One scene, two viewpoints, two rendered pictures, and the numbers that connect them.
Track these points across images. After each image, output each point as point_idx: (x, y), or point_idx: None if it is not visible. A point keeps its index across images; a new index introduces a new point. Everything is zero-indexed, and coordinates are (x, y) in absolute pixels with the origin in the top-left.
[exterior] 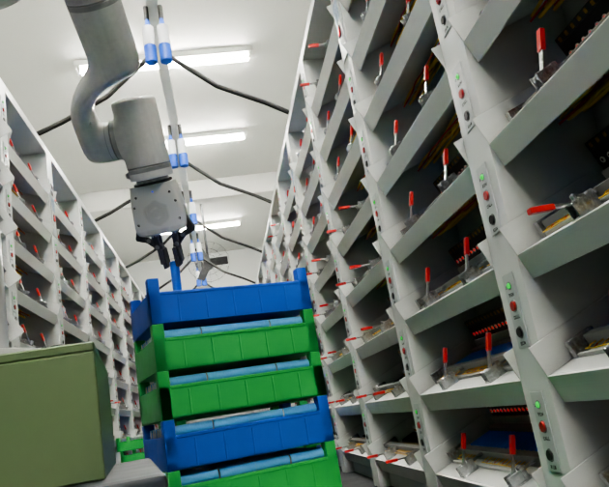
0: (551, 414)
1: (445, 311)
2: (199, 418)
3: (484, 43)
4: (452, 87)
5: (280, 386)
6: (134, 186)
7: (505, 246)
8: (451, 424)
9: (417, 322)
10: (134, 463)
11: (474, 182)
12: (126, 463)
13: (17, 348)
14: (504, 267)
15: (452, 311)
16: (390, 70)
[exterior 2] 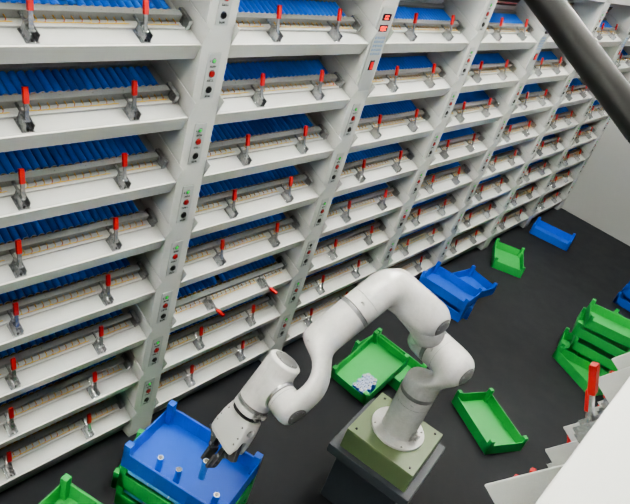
0: (156, 382)
1: (52, 379)
2: None
3: (197, 235)
4: (166, 250)
5: None
6: (259, 420)
7: (164, 326)
8: None
9: None
10: (345, 432)
11: (155, 299)
12: (340, 440)
13: (387, 406)
14: (157, 335)
15: (64, 375)
16: (69, 206)
